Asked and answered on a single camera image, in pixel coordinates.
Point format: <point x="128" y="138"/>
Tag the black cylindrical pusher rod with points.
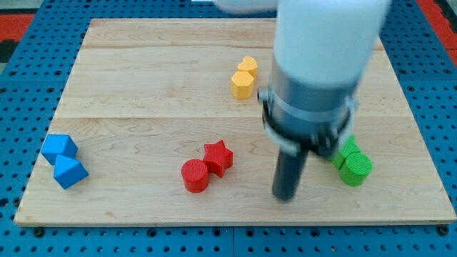
<point x="288" y="174"/>

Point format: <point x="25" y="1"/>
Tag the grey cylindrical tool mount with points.
<point x="300" y="115"/>

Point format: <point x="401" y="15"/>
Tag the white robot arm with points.
<point x="320" y="51"/>

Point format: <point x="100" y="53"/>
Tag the green cube block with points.
<point x="343" y="152"/>

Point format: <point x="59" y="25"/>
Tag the blue cube block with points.
<point x="58" y="144"/>

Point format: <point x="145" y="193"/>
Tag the green cylinder block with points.
<point x="355" y="169"/>

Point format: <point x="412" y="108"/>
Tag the red star block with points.
<point x="218" y="158"/>

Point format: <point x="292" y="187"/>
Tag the yellow hexagon block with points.
<point x="242" y="85"/>

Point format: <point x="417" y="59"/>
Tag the yellow heart block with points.
<point x="249" y="65"/>

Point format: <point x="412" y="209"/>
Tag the red cylinder block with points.
<point x="195" y="175"/>

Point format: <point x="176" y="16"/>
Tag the wooden board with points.
<point x="144" y="97"/>

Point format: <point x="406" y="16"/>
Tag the blue triangular prism block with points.
<point x="68" y="171"/>

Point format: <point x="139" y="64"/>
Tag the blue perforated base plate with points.
<point x="35" y="76"/>

